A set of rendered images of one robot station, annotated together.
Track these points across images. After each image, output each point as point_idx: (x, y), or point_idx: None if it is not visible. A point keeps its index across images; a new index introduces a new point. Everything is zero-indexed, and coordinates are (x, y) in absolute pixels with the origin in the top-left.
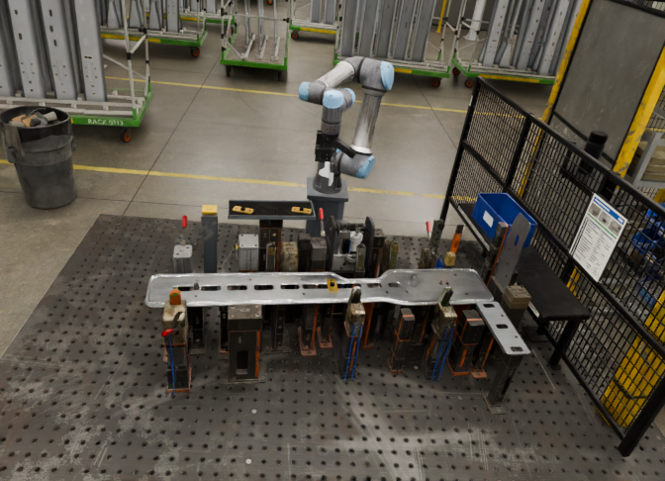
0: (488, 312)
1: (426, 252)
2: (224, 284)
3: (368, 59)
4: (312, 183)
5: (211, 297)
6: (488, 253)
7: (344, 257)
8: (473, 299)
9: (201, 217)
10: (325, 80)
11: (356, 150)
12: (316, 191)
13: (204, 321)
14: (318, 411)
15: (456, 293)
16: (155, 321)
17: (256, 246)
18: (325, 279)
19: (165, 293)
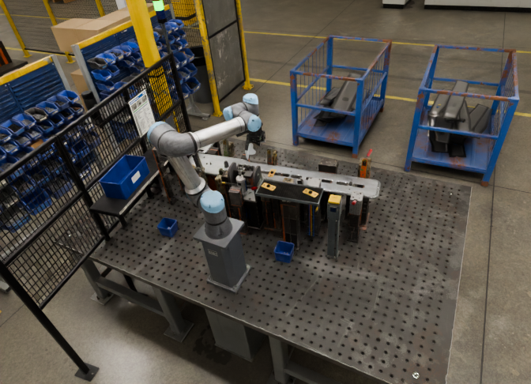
0: (205, 148)
1: (203, 171)
2: (333, 184)
3: (167, 128)
4: (228, 236)
5: (343, 178)
6: (162, 170)
7: (246, 197)
8: (204, 154)
9: (341, 198)
10: (235, 118)
11: (203, 178)
12: (233, 225)
13: (341, 232)
14: (299, 177)
15: (209, 158)
16: (373, 239)
17: (310, 177)
18: (273, 177)
19: (368, 184)
